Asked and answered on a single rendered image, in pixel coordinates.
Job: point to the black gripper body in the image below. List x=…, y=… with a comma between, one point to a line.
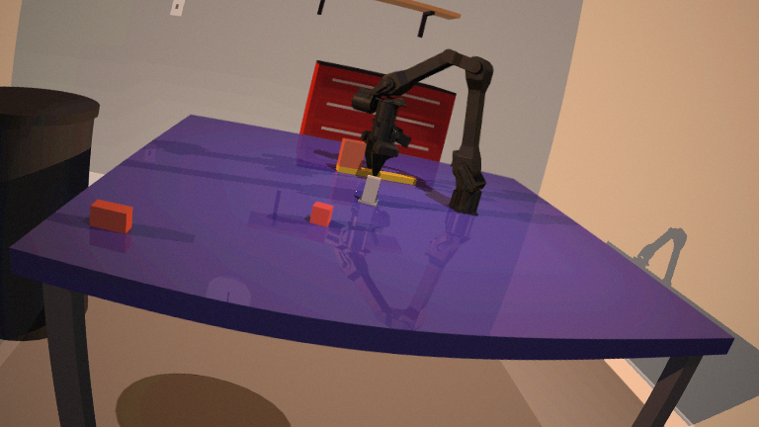
x=379, y=137

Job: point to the red cube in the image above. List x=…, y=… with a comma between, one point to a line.
x=321, y=214

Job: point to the red-orange rectangular block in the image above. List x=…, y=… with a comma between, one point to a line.
x=111, y=216

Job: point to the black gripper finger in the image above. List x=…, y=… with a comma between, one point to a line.
x=378, y=161
x=369, y=147

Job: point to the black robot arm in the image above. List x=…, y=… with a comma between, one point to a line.
x=467, y=160

